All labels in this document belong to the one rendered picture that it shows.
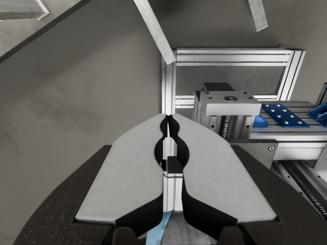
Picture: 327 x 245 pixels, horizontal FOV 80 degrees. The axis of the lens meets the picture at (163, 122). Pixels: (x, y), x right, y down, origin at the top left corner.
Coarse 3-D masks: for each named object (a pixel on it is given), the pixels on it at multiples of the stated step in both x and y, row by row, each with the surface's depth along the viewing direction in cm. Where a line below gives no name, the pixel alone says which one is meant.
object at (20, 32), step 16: (48, 0) 62; (64, 0) 62; (80, 0) 62; (48, 16) 64; (64, 16) 67; (0, 32) 66; (16, 32) 66; (32, 32) 66; (0, 48) 69; (16, 48) 71
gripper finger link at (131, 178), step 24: (120, 144) 9; (144, 144) 9; (120, 168) 8; (144, 168) 8; (96, 192) 7; (120, 192) 7; (144, 192) 7; (96, 216) 6; (120, 216) 6; (144, 216) 7
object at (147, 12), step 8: (136, 0) 49; (144, 0) 49; (144, 8) 50; (144, 16) 50; (152, 16) 50; (152, 24) 51; (152, 32) 52; (160, 32) 52; (160, 40) 53; (160, 48) 54; (168, 48) 54; (168, 56) 55
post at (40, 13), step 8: (0, 0) 45; (8, 0) 48; (16, 0) 50; (24, 0) 54; (32, 0) 57; (40, 0) 60; (0, 8) 44; (8, 8) 47; (16, 8) 49; (24, 8) 52; (32, 8) 55; (40, 8) 59; (48, 8) 62; (0, 16) 46; (8, 16) 48; (16, 16) 51; (24, 16) 54; (32, 16) 57; (40, 16) 62
